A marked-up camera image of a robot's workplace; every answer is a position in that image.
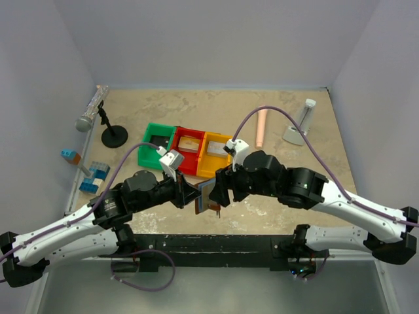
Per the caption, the brown leather card holder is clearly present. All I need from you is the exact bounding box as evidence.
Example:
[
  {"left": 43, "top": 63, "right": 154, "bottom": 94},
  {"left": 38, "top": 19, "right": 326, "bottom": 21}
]
[{"left": 194, "top": 178, "right": 221, "bottom": 218}]

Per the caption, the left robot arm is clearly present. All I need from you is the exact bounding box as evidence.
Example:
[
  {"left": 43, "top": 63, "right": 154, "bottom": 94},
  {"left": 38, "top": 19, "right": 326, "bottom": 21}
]
[{"left": 1, "top": 170, "right": 201, "bottom": 288}]

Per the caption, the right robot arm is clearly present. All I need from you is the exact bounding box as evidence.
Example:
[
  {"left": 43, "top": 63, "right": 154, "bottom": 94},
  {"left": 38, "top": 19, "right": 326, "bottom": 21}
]
[{"left": 209, "top": 151, "right": 418, "bottom": 265}]

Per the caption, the orange card stack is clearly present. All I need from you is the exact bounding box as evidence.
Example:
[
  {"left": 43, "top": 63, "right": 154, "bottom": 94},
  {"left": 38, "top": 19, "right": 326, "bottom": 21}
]
[{"left": 177, "top": 137, "right": 200, "bottom": 153}]

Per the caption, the black card stack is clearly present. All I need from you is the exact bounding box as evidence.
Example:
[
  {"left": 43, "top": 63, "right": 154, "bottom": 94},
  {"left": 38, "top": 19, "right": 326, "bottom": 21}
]
[{"left": 150, "top": 135, "right": 171, "bottom": 150}]

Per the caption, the yellow plastic bin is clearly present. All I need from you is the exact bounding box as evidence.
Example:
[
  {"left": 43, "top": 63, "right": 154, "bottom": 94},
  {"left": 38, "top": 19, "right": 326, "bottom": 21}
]
[{"left": 196, "top": 132, "right": 232, "bottom": 179}]

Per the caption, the green plastic bin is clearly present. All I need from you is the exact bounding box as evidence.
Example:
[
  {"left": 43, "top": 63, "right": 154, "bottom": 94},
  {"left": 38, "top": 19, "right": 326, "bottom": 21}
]
[{"left": 137, "top": 122, "right": 176, "bottom": 170}]

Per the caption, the red plastic bin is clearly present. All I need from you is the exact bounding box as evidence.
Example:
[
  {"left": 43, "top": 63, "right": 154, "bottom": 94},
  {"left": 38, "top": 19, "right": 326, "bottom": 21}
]
[{"left": 170, "top": 126, "right": 205, "bottom": 176}]

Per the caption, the pink flashlight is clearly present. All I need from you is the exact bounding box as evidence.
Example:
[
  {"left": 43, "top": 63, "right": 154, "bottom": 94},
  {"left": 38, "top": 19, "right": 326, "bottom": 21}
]
[{"left": 255, "top": 109, "right": 268, "bottom": 149}]

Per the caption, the black microphone stand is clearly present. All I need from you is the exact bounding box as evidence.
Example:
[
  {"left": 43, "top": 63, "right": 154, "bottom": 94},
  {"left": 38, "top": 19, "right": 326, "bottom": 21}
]
[{"left": 98, "top": 101, "right": 128, "bottom": 148}]

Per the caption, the blue white brick stack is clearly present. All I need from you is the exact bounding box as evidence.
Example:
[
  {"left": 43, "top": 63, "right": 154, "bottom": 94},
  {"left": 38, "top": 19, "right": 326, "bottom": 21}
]
[{"left": 79, "top": 161, "right": 110, "bottom": 195}]

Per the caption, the blue orange brick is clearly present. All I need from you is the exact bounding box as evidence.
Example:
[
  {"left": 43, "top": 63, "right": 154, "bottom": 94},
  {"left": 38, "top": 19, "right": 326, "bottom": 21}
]
[{"left": 61, "top": 149, "right": 81, "bottom": 166}]

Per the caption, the silver glitter microphone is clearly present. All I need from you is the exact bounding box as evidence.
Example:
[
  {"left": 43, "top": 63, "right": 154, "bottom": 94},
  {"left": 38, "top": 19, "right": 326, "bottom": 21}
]
[{"left": 75, "top": 85, "right": 109, "bottom": 133}]

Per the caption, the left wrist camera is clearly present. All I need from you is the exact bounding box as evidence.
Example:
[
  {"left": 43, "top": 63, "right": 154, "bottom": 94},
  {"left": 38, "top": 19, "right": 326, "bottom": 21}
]
[{"left": 159, "top": 150, "right": 185, "bottom": 176}]

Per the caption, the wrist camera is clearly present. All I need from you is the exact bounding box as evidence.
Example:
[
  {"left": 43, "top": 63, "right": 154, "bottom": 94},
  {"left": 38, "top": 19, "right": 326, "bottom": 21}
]
[
  {"left": 223, "top": 139, "right": 249, "bottom": 167},
  {"left": 159, "top": 150, "right": 185, "bottom": 176}
]

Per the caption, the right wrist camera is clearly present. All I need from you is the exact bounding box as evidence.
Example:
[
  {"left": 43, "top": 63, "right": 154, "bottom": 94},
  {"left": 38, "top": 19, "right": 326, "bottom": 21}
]
[{"left": 223, "top": 139, "right": 249, "bottom": 167}]

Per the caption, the purple cable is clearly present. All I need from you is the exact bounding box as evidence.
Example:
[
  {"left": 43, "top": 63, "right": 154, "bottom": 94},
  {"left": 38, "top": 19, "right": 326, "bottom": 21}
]
[
  {"left": 0, "top": 142, "right": 168, "bottom": 284},
  {"left": 293, "top": 251, "right": 330, "bottom": 281},
  {"left": 110, "top": 247, "right": 177, "bottom": 291},
  {"left": 230, "top": 105, "right": 419, "bottom": 228}
]

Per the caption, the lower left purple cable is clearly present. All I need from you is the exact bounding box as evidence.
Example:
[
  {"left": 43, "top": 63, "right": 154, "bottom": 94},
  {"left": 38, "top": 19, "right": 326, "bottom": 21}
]
[{"left": 110, "top": 247, "right": 177, "bottom": 291}]

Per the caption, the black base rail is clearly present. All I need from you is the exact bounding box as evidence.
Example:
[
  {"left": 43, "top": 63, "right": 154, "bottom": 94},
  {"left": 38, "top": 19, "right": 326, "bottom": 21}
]
[{"left": 113, "top": 234, "right": 329, "bottom": 272}]

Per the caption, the grey toy hammer handle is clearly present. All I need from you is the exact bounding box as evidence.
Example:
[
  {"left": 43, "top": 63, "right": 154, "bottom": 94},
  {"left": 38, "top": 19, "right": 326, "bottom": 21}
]
[{"left": 77, "top": 163, "right": 93, "bottom": 178}]

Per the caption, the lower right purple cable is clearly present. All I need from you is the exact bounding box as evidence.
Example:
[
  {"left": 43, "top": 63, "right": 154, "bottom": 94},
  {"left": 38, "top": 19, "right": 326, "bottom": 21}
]
[{"left": 293, "top": 251, "right": 330, "bottom": 281}]

